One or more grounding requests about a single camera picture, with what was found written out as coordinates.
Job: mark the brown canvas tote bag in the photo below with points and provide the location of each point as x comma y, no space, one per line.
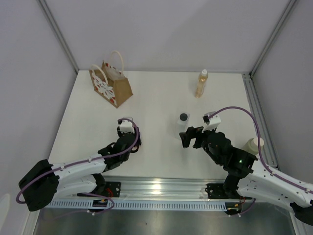
111,83

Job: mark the amber liquid clear bottle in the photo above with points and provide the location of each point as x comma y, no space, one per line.
202,79

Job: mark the aluminium mounting rail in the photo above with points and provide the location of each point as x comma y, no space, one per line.
145,188

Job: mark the right side aluminium rail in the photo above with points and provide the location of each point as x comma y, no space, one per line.
268,151

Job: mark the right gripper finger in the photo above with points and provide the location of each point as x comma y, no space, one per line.
187,136
200,136

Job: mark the left aluminium frame post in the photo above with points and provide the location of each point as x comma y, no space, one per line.
58,34

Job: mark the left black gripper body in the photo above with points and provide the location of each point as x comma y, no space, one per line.
138,141

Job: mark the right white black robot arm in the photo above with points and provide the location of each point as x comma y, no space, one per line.
249,178

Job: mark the right aluminium frame post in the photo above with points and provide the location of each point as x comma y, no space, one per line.
289,8

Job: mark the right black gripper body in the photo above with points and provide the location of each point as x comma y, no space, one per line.
205,146

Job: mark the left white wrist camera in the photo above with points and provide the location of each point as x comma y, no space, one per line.
125,126

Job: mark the cream capped white bottle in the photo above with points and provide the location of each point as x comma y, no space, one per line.
252,146

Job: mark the white bottle black cap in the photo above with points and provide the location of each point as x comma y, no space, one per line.
181,124

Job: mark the aluminium frame post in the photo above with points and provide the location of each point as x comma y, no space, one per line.
58,34
289,8

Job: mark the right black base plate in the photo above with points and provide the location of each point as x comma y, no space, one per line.
220,191

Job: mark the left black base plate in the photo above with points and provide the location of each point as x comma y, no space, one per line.
109,189

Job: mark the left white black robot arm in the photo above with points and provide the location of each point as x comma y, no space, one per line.
45,182

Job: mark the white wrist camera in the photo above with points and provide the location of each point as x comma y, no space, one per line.
125,126
212,121

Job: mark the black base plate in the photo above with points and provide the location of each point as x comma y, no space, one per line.
109,189
220,191

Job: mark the white slotted cable duct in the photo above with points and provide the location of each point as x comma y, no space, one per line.
98,204

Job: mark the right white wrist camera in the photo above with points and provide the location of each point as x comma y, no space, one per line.
212,121

